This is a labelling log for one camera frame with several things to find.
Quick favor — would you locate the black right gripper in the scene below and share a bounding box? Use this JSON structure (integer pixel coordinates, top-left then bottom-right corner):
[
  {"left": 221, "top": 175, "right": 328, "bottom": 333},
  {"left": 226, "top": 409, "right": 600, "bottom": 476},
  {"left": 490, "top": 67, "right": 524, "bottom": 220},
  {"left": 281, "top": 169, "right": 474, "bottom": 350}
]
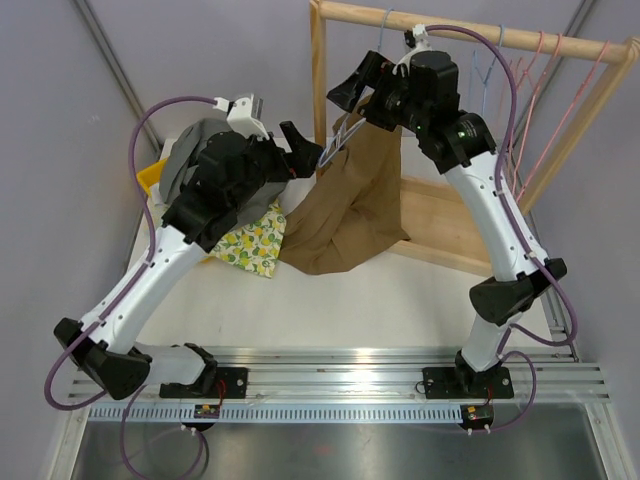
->
[{"left": 327, "top": 52, "right": 428, "bottom": 136}]

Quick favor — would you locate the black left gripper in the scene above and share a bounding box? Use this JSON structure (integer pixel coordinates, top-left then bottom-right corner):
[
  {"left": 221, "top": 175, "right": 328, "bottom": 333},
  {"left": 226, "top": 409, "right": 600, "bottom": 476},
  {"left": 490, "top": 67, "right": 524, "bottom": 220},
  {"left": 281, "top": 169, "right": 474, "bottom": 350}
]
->
[{"left": 227, "top": 120, "right": 321, "bottom": 211}]

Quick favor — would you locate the blue wire hanger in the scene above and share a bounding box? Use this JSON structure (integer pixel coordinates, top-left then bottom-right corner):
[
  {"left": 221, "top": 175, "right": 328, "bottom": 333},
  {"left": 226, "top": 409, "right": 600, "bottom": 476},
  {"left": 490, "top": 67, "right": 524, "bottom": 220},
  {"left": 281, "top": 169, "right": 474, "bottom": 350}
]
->
[
  {"left": 468, "top": 50, "right": 497, "bottom": 115},
  {"left": 317, "top": 7, "right": 394, "bottom": 169}
]

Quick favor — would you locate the brown pleated skirt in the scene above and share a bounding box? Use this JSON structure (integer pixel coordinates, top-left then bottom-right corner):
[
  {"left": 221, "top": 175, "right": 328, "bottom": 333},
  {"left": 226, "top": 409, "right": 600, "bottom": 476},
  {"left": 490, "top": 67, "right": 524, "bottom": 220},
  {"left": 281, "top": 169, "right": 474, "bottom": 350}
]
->
[{"left": 279, "top": 122, "right": 410, "bottom": 275}]

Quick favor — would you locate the lemon print skirt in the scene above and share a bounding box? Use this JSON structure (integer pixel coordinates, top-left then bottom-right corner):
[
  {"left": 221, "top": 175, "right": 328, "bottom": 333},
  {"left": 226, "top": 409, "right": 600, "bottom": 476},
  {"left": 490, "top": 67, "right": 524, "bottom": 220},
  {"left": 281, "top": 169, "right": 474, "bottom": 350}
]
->
[{"left": 206, "top": 200, "right": 286, "bottom": 279}]

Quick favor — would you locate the grey skirt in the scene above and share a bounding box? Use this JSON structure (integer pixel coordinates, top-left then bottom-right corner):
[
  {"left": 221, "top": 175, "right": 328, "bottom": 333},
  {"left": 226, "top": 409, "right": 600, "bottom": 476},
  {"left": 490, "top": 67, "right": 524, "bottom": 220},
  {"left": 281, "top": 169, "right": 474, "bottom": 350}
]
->
[{"left": 158, "top": 117, "right": 289, "bottom": 229}]

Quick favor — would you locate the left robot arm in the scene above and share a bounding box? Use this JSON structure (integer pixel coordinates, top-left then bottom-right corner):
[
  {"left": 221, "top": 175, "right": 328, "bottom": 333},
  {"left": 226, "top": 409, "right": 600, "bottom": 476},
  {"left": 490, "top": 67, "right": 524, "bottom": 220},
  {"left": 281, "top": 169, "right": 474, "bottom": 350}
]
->
[{"left": 54, "top": 121, "right": 323, "bottom": 400}]

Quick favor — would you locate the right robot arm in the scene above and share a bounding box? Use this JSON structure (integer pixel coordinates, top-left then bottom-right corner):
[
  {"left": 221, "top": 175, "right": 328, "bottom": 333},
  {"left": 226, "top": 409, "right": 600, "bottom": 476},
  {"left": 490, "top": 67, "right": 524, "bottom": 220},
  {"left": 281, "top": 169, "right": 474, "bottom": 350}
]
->
[{"left": 327, "top": 50, "right": 567, "bottom": 397}]

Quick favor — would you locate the wooden clothes rack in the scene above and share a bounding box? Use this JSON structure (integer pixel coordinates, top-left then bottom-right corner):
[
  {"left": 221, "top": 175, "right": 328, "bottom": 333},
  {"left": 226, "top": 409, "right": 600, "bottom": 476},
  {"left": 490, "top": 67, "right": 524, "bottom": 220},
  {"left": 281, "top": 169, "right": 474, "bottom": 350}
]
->
[{"left": 309, "top": 1, "right": 639, "bottom": 276}]

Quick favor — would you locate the yellow plastic tray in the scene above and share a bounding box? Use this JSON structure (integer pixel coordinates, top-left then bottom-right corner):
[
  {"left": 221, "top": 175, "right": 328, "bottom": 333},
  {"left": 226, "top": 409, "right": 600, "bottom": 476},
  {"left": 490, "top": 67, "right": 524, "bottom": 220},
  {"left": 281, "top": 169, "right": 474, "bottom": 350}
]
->
[{"left": 136, "top": 158, "right": 168, "bottom": 197}]

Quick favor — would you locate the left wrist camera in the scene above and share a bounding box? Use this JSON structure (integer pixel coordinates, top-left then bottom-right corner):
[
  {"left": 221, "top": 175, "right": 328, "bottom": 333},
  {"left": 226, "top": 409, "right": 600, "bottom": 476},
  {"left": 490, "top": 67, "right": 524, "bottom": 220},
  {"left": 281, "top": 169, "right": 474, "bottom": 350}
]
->
[{"left": 226, "top": 94, "right": 269, "bottom": 139}]

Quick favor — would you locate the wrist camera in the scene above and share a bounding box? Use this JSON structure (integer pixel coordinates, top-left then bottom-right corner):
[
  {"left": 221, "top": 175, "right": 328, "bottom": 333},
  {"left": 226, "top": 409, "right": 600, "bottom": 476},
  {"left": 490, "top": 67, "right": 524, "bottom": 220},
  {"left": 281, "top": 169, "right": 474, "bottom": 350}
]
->
[
  {"left": 226, "top": 94, "right": 269, "bottom": 139},
  {"left": 393, "top": 24, "right": 433, "bottom": 74}
]

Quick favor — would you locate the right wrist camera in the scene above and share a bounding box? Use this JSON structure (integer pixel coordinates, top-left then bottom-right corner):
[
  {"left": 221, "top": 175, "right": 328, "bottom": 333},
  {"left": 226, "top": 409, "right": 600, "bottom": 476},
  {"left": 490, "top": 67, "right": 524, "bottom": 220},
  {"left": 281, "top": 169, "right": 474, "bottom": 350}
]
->
[{"left": 393, "top": 24, "right": 433, "bottom": 74}]

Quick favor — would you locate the aluminium rail base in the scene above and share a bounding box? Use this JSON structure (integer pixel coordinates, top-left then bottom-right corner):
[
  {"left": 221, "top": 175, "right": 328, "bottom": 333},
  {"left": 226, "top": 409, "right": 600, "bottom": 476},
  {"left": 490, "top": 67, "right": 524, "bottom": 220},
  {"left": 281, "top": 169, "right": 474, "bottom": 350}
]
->
[{"left": 53, "top": 349, "right": 609, "bottom": 479}]

